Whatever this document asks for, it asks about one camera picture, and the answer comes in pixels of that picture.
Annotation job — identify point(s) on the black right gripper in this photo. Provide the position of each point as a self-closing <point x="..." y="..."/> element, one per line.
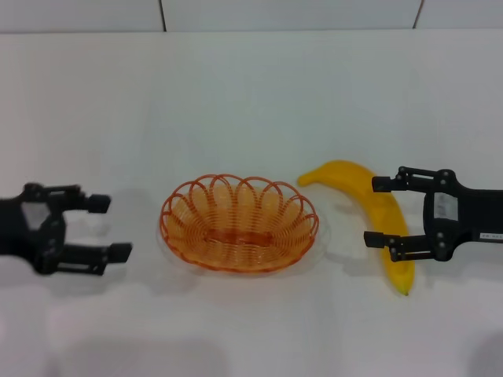
<point x="479" y="216"/>

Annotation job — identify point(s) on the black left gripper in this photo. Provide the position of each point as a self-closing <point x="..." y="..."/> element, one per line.
<point x="23" y="231"/>

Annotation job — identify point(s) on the yellow banana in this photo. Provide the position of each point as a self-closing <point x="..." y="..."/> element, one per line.
<point x="346" y="173"/>

